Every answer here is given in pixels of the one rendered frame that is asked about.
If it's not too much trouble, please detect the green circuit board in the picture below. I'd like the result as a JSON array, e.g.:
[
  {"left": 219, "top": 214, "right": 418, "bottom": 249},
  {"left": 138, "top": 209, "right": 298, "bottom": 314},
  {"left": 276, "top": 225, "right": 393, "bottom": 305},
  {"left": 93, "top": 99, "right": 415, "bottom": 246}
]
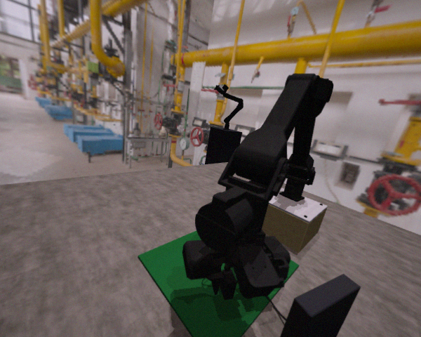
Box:
[{"left": 138, "top": 231, "right": 270, "bottom": 337}]

